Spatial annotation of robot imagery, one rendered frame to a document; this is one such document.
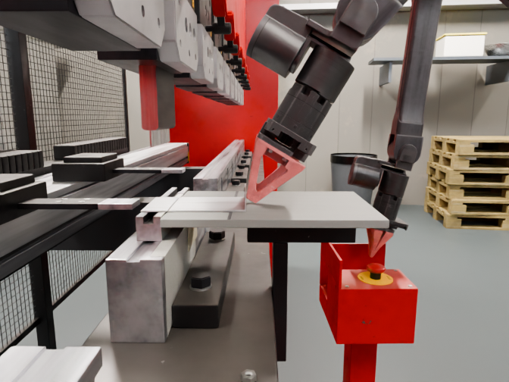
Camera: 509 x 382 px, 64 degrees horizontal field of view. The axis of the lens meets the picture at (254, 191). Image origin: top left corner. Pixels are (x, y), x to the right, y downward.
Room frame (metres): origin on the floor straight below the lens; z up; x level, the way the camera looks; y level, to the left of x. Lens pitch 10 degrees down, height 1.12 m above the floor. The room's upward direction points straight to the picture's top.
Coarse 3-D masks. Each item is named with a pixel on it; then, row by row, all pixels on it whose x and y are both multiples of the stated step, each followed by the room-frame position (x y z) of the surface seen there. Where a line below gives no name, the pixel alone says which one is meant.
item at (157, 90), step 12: (144, 72) 0.49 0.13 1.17; (156, 72) 0.49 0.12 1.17; (168, 72) 0.56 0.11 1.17; (144, 84) 0.49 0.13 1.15; (156, 84) 0.49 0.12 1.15; (168, 84) 0.55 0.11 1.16; (144, 96) 0.49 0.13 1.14; (156, 96) 0.49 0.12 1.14; (168, 96) 0.55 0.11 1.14; (144, 108) 0.49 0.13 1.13; (156, 108) 0.49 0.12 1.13; (168, 108) 0.55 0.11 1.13; (144, 120) 0.49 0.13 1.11; (156, 120) 0.49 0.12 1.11; (168, 120) 0.55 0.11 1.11; (156, 132) 0.52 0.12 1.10; (168, 132) 0.58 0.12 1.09; (156, 144) 0.51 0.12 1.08
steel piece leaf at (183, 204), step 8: (184, 200) 0.55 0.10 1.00; (192, 200) 0.55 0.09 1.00; (200, 200) 0.55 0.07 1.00; (208, 200) 0.55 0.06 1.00; (216, 200) 0.55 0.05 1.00; (224, 200) 0.55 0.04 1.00; (232, 200) 0.55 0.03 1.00; (240, 200) 0.55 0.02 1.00; (176, 208) 0.50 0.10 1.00; (184, 208) 0.50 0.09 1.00; (192, 208) 0.50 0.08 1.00; (200, 208) 0.50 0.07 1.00; (208, 208) 0.50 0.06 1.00; (216, 208) 0.50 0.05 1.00; (224, 208) 0.50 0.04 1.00; (232, 208) 0.50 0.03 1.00; (240, 208) 0.50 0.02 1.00
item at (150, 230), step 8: (168, 192) 0.62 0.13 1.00; (176, 192) 0.66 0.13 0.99; (184, 192) 0.62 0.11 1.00; (136, 216) 0.46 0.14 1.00; (144, 216) 0.47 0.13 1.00; (152, 216) 0.50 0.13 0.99; (136, 224) 0.46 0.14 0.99; (144, 224) 0.46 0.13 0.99; (152, 224) 0.46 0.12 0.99; (136, 232) 0.46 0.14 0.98; (144, 232) 0.46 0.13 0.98; (152, 232) 0.46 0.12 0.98; (160, 232) 0.46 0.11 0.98; (136, 240) 0.46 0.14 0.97; (144, 240) 0.46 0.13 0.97; (152, 240) 0.46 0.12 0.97; (160, 240) 0.46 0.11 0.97
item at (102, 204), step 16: (0, 176) 0.55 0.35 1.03; (16, 176) 0.55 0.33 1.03; (32, 176) 0.57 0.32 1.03; (0, 192) 0.50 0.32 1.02; (16, 192) 0.51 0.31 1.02; (32, 192) 0.55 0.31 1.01; (0, 208) 0.48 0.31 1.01; (16, 208) 0.51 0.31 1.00; (32, 208) 0.51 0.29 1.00; (48, 208) 0.51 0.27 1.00; (64, 208) 0.51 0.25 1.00; (80, 208) 0.51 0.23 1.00; (96, 208) 0.51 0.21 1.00; (112, 208) 0.51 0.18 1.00; (128, 208) 0.51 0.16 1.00; (0, 224) 0.48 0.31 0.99
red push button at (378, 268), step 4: (368, 264) 0.82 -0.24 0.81; (372, 264) 0.81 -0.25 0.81; (376, 264) 0.81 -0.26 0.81; (380, 264) 0.81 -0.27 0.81; (368, 268) 0.80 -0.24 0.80; (372, 268) 0.79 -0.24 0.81; (376, 268) 0.79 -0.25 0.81; (380, 268) 0.79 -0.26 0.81; (384, 268) 0.79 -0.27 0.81; (372, 272) 0.79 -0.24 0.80; (376, 272) 0.79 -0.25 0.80; (380, 272) 0.79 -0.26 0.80; (372, 276) 0.80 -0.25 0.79; (376, 276) 0.80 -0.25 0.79; (380, 276) 0.80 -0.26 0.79
